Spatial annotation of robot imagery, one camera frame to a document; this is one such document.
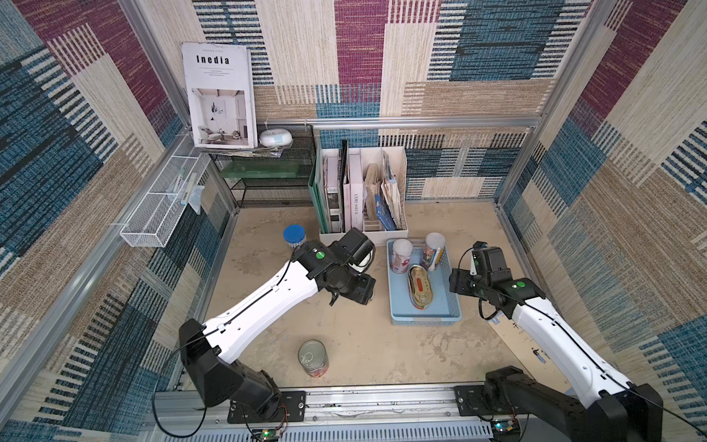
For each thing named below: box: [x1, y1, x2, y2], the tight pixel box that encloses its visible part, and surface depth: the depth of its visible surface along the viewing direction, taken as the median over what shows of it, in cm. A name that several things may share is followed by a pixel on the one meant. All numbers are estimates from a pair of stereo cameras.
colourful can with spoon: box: [420, 232, 447, 272], surface depth 93 cm
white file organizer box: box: [319, 146, 409, 247], surface depth 101 cm
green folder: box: [307, 160, 331, 234], surface depth 89 cm
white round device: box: [258, 127, 294, 148], surface depth 89 cm
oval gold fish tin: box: [407, 264, 434, 311], surface depth 93 cm
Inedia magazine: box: [181, 42, 259, 150], surface depth 79 cm
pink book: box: [343, 151, 365, 233], surface depth 97 cm
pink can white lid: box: [390, 238, 414, 275], surface depth 95 cm
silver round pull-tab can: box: [297, 338, 330, 379], surface depth 75 cm
